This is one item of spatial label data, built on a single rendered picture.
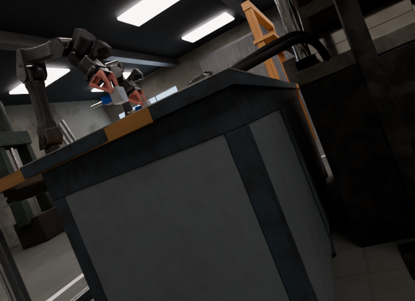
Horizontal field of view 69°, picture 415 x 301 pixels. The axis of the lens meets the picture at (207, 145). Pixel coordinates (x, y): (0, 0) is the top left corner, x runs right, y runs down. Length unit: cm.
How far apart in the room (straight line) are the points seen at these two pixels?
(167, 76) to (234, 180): 891
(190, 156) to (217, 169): 7
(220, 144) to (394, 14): 135
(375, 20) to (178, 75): 792
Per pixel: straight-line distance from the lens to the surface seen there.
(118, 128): 79
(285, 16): 141
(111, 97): 110
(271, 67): 355
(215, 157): 70
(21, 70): 142
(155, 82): 978
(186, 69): 927
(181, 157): 74
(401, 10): 187
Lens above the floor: 68
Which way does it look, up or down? 2 degrees down
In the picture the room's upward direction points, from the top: 22 degrees counter-clockwise
